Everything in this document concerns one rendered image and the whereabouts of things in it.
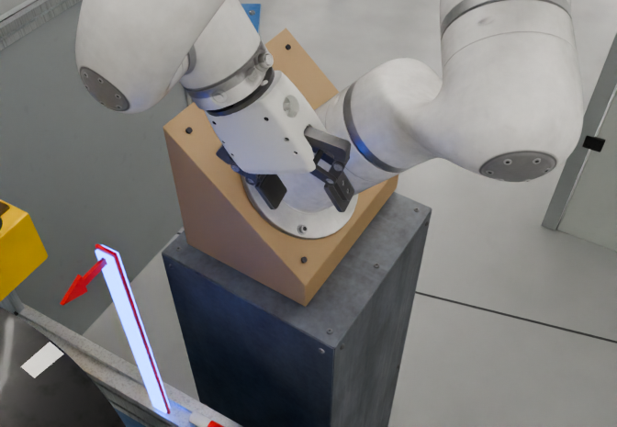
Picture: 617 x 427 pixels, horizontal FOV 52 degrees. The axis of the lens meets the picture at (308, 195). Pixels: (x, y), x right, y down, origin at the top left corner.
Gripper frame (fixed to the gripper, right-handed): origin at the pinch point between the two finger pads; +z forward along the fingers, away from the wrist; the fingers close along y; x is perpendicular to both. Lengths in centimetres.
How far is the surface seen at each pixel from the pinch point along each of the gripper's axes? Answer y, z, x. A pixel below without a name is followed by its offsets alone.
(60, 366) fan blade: 9.0, -7.5, 27.3
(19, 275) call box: 37.7, -1.5, 16.1
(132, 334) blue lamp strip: 15.9, 2.5, 18.9
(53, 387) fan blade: 8.2, -7.4, 29.1
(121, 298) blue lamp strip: 12.6, -3.7, 17.9
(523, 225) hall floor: 32, 131, -104
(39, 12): 82, -12, -38
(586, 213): 11, 128, -108
